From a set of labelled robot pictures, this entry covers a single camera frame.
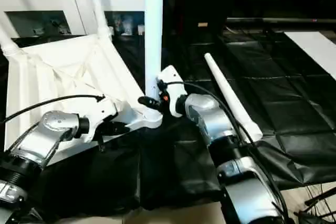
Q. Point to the white plastic table top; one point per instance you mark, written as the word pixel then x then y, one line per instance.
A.
pixel 63 77

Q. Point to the white plastic table leg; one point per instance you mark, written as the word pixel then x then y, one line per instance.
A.
pixel 231 98
pixel 154 30
pixel 98 3
pixel 9 43

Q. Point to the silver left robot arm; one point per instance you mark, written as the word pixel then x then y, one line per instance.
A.
pixel 42 140

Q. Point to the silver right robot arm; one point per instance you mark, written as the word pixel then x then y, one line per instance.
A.
pixel 220 135

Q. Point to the small tan tag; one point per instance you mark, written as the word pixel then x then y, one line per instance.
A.
pixel 203 24

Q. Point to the black plastic mat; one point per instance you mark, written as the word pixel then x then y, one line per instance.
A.
pixel 294 108

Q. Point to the white flat board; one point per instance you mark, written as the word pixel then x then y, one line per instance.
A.
pixel 315 51

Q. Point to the black metal rail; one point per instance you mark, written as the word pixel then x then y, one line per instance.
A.
pixel 278 21

